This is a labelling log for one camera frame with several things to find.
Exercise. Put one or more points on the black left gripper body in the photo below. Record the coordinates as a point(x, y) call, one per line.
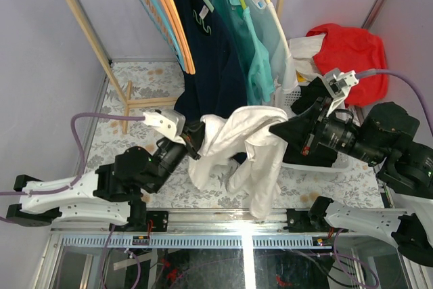
point(191, 145)

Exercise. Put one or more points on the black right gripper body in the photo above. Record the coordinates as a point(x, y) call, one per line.
point(306, 132)

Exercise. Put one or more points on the white t shirt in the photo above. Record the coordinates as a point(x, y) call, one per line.
point(245, 131)

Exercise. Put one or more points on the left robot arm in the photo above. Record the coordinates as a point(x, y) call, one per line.
point(112, 193)

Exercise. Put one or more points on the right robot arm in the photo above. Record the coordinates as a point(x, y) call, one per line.
point(385, 138)

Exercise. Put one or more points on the navy blue hanging shirt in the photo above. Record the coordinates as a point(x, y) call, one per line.
point(218, 86)

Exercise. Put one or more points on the light blue hanging shirt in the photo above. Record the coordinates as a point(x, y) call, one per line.
point(287, 78)

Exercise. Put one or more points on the teal hanging shirt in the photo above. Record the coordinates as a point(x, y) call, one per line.
point(253, 56)

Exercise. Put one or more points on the orange plastic hanger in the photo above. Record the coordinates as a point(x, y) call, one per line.
point(172, 21)
point(181, 25)

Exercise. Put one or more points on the blue plastic hanger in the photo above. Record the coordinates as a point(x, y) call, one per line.
point(157, 11)

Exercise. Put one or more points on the cream white hanger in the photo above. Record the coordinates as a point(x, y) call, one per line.
point(269, 32)

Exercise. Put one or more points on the black clothes in basket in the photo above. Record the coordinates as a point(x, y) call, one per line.
point(322, 156)

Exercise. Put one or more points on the white laundry basket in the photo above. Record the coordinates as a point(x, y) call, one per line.
point(343, 162)

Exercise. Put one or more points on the white crumpled cloth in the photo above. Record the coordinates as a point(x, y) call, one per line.
point(303, 50)

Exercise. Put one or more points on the red cloth pile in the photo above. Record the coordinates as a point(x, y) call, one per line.
point(352, 48)

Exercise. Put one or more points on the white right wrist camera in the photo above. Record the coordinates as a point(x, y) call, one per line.
point(338, 85)

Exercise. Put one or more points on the aluminium mounting rail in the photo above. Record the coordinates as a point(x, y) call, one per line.
point(194, 220)

